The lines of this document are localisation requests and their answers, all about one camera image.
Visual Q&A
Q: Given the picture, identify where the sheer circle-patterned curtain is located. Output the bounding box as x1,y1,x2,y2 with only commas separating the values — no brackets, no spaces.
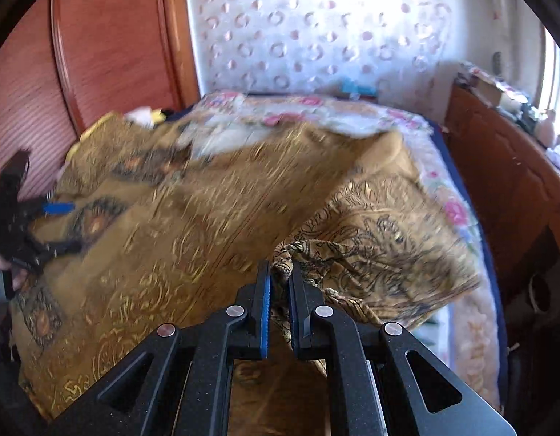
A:
187,0,452,110

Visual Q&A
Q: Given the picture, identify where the floral quilt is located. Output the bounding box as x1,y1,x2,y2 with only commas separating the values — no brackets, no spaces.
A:
179,92,505,407

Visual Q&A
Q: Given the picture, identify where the yellow Pikachu plush toy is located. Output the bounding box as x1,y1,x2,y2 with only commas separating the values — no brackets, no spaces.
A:
124,106,169,129

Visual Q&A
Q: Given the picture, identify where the cardboard box on cabinet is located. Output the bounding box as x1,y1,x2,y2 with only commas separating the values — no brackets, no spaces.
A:
470,75,504,107

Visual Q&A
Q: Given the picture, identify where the wooden side cabinet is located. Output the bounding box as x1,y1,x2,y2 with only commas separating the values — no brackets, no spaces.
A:
446,86,560,300

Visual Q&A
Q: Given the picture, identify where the brown patterned shirt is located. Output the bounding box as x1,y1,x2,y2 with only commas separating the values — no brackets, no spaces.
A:
9,110,481,436

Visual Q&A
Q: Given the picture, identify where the red wooden wardrobe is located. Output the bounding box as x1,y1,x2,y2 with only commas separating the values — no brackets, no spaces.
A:
0,0,199,197

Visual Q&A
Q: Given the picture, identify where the blue item at headboard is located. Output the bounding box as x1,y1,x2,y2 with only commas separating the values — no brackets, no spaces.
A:
340,78,378,102

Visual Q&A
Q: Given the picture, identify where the small round fan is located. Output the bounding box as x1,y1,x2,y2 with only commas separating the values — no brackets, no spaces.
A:
492,51,504,77

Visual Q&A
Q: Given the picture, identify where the person's left hand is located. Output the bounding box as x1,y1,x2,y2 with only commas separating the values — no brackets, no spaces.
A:
0,256,28,291

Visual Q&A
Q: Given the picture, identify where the window with wooden frame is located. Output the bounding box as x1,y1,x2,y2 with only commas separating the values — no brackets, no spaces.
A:
538,29,560,136

